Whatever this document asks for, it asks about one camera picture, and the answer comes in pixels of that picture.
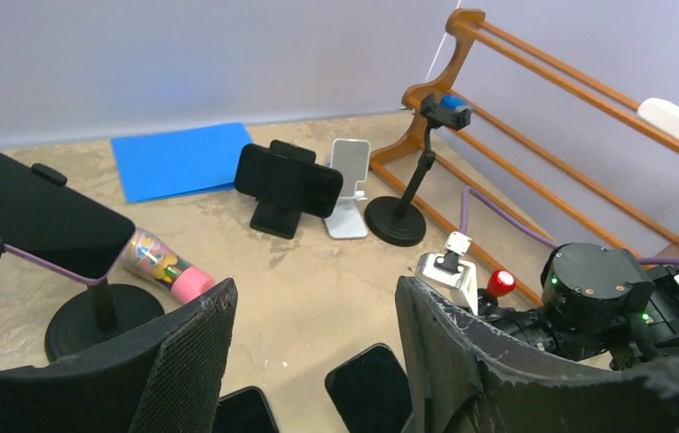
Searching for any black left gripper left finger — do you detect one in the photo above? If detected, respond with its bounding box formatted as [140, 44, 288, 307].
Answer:
[0, 278, 238, 432]

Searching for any black round base phone stand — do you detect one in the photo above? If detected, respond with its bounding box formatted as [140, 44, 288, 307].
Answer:
[44, 276, 164, 361]

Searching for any white silver phone stand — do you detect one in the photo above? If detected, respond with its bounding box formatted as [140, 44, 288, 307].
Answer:
[324, 138, 371, 240]

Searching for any blue foam mat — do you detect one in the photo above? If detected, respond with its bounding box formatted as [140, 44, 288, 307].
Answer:
[111, 123, 252, 203]

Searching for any pink patterned bottle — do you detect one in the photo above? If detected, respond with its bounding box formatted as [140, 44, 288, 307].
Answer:
[119, 227, 216, 304]

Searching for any black phone white stripe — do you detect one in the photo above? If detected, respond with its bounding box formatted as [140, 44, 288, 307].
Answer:
[212, 386, 280, 433]

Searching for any orange wooden rack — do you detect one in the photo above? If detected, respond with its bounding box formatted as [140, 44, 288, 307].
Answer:
[369, 8, 679, 307]

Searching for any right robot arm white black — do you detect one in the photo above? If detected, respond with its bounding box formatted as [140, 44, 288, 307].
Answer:
[478, 243, 679, 371]

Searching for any black phone purple edge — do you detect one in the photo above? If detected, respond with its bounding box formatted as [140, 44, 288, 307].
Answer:
[0, 152, 136, 284]

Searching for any black folding phone stand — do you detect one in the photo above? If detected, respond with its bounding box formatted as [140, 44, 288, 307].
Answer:
[250, 140, 316, 239]

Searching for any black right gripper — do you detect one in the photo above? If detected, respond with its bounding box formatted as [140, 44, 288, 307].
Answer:
[482, 243, 673, 365]

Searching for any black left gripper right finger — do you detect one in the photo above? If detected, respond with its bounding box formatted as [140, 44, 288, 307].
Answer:
[395, 276, 679, 432]

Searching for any black phone on folding stand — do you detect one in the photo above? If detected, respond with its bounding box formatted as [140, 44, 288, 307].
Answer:
[234, 143, 344, 218]

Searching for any red black emergency button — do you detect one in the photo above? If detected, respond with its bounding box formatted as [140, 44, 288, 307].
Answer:
[478, 270, 516, 314]

